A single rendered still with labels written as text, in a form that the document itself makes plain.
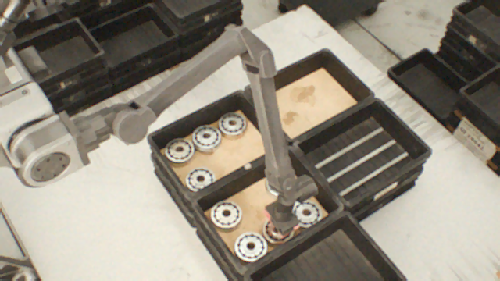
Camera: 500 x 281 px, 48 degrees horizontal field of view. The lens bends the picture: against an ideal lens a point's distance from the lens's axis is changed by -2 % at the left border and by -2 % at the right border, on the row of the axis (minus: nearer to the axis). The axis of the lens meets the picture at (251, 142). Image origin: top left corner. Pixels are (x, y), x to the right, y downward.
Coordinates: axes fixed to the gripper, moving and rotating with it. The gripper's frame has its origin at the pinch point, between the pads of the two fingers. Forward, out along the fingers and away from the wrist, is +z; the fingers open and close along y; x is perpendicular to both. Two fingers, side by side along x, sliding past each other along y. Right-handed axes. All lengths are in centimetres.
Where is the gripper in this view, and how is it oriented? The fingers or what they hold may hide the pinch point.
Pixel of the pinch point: (278, 228)
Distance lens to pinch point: 184.8
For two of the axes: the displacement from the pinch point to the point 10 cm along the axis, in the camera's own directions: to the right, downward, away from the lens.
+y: -5.6, -7.0, 4.5
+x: -8.3, 4.1, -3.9
